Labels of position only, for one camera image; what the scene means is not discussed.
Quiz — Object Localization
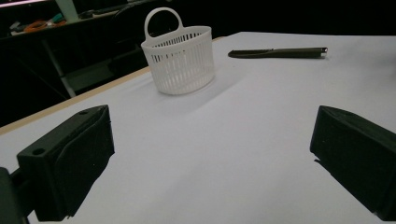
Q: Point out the orange cable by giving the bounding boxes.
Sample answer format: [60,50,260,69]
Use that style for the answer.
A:
[23,19,67,34]

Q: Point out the clear plastic cup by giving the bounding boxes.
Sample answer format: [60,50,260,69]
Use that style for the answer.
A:
[140,7,216,96]

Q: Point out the dark workbench with metal legs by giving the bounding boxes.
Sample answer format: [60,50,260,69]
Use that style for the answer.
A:
[0,8,148,101]

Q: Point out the black pen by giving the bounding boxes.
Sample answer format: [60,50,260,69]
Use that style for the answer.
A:
[227,46,329,60]

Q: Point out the white post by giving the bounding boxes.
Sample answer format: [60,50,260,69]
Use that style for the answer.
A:
[55,0,80,23]

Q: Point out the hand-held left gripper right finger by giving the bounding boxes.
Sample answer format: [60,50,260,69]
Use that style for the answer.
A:
[309,105,396,222]

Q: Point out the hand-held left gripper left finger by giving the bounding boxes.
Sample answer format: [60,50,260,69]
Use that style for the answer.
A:
[17,105,116,222]

